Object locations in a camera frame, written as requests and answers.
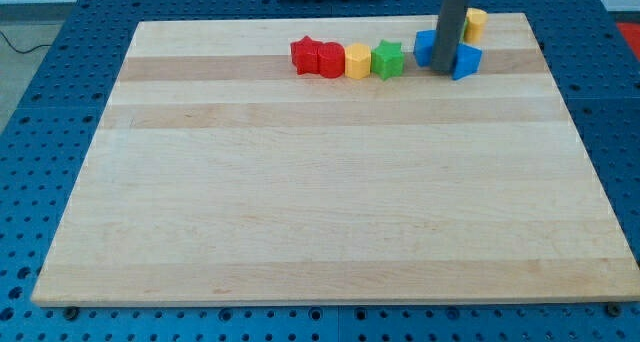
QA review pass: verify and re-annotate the red object at right edge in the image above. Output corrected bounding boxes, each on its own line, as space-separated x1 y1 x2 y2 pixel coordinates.
616 22 640 59

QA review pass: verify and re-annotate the yellow heart block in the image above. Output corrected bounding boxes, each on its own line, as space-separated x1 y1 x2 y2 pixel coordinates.
463 8 488 44

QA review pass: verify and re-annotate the green block behind pusher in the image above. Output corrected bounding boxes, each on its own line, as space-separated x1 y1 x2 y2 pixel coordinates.
460 17 468 43

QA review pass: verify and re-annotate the blue cube block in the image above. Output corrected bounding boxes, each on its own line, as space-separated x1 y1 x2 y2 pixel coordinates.
413 30 436 67

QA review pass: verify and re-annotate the black cable on floor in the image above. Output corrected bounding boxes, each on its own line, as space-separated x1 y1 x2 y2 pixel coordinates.
0 30 54 55

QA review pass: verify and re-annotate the green star block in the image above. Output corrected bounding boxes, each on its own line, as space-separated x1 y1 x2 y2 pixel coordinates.
371 40 404 80

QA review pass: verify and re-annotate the blue triangle block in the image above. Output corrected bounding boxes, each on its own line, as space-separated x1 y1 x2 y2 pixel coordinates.
452 43 483 80

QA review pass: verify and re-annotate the red star block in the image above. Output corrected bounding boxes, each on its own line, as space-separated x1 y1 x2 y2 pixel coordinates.
290 36 323 75

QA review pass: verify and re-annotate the red cylinder block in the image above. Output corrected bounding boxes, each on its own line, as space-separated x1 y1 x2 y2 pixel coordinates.
317 42 345 78

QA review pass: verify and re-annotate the wooden board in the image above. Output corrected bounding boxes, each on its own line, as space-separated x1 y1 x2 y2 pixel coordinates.
31 13 639 307

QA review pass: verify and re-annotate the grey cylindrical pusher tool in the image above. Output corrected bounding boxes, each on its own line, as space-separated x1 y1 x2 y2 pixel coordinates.
430 0 470 73

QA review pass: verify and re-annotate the yellow hexagon block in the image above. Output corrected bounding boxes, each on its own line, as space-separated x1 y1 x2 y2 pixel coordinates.
344 43 371 79

